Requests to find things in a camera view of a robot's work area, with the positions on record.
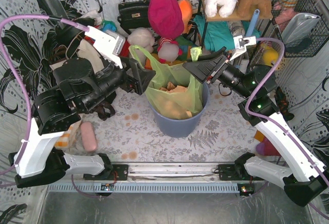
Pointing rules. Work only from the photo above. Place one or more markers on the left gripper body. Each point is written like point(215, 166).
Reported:
point(132, 75)

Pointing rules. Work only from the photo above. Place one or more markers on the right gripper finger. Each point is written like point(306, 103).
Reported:
point(200, 70)
point(196, 54)

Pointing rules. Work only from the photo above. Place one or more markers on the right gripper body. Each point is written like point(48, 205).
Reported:
point(216, 69)

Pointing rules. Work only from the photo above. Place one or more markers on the green trash bag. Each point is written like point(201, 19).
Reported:
point(164, 73)

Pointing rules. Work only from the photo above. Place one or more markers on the blue trash bin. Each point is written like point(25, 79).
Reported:
point(179, 128)

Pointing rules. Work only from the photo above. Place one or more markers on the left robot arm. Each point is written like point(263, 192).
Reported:
point(78, 91)

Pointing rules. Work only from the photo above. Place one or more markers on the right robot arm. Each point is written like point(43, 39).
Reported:
point(261, 112)

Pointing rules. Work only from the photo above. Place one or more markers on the cream canvas tote bag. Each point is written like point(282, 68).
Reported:
point(80, 49)

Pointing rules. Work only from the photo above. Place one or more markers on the magenta cloth bag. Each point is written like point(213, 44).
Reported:
point(165, 18)

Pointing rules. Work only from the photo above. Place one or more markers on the teal cloth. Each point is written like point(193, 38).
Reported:
point(218, 34)

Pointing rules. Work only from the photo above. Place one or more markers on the pink plush doll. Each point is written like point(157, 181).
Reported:
point(168, 50)

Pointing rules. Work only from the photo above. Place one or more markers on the grey patterned sneaker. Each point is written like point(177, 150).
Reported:
point(236, 28)

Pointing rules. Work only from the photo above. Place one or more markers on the crumpled brown paper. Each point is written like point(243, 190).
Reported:
point(177, 102)

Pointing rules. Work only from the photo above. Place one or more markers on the cream plush sheep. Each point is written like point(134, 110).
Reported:
point(143, 38)

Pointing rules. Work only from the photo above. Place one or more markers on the yellow plush duck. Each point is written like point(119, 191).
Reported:
point(269, 55)

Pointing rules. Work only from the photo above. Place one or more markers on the orange plush toy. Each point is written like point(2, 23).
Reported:
point(186, 11)

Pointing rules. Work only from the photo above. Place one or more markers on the black leather handbag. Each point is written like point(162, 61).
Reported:
point(133, 15)

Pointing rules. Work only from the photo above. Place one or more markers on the pink cylinder toy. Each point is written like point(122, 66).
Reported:
point(88, 136)

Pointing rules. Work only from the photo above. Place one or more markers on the black hat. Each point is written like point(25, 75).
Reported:
point(65, 35)

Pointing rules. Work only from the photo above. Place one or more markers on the silver foil pouch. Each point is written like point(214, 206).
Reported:
point(299, 27)

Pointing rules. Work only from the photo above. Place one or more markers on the orange checkered towel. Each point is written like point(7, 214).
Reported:
point(67, 139)

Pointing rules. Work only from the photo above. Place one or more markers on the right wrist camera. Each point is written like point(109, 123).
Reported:
point(241, 44)

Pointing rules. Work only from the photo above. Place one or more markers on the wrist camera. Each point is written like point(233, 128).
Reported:
point(241, 44)
point(109, 44)

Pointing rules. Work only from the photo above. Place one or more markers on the brown patterned strap bag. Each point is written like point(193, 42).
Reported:
point(104, 110)

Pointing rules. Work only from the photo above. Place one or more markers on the blue handled mop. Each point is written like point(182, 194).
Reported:
point(253, 22)

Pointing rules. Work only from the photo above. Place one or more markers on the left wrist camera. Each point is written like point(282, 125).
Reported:
point(109, 44)

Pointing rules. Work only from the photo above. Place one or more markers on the black wire basket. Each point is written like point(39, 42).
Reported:
point(310, 45)

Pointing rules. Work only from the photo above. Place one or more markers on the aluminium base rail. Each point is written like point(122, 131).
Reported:
point(205, 177)

